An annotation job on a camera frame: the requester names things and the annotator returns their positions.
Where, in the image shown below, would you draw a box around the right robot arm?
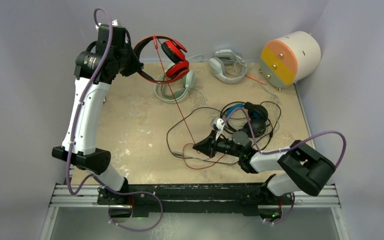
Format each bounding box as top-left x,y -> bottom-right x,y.
192,130 -> 337,204

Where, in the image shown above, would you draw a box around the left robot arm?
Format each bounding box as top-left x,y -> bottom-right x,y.
51,24 -> 143,205

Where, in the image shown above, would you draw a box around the red headphones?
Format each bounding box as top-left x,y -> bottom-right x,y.
133,35 -> 191,85

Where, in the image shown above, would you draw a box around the mint green headphones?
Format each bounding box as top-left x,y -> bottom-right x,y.
153,70 -> 196,104

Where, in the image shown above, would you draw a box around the white grey headphones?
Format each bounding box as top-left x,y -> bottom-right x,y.
208,49 -> 248,85

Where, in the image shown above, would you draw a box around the round pastel drawer cabinet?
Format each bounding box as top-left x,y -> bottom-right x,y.
259,31 -> 322,89

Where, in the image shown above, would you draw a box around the black blue headphones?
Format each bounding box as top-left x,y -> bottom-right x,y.
220,101 -> 269,138

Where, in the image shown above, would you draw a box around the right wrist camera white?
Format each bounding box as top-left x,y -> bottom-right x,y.
211,118 -> 225,140

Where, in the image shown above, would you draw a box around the orange pen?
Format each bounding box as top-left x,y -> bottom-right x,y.
244,74 -> 266,85

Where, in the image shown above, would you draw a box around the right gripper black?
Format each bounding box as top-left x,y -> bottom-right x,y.
193,130 -> 242,159

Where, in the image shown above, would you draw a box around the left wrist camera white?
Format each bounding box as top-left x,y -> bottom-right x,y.
111,19 -> 119,27

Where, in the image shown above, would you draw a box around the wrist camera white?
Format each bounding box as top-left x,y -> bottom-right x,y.
211,118 -> 225,140
111,19 -> 119,27

